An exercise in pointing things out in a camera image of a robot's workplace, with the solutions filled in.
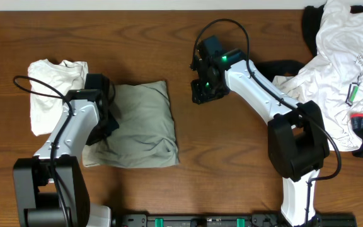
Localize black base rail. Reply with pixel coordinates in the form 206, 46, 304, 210
112, 213, 357, 227

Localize crumpled white shirt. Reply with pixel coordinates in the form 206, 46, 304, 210
272, 1, 363, 151

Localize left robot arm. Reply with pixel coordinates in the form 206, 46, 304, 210
13, 74, 119, 227

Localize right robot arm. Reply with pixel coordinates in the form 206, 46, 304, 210
190, 36, 330, 226

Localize grey-green shorts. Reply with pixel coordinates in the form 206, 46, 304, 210
82, 81, 179, 168

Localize folded white t-shirt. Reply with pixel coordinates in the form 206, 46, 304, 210
28, 59, 88, 136

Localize right black cable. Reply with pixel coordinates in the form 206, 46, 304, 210
191, 18, 342, 226

